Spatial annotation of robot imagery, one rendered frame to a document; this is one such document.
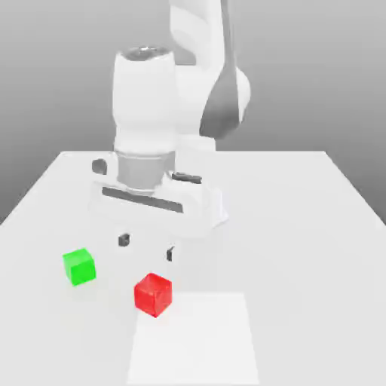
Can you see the small red cube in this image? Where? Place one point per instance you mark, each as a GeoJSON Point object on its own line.
{"type": "Point", "coordinates": [153, 295]}

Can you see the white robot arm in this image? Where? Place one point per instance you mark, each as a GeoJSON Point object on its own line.
{"type": "Point", "coordinates": [144, 99]}

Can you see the small green cube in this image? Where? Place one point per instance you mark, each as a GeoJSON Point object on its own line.
{"type": "Point", "coordinates": [80, 267]}

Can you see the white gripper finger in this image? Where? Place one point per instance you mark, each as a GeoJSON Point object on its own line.
{"type": "Point", "coordinates": [124, 239]}
{"type": "Point", "coordinates": [170, 253]}

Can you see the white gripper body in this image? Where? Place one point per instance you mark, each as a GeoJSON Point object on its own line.
{"type": "Point", "coordinates": [150, 215]}

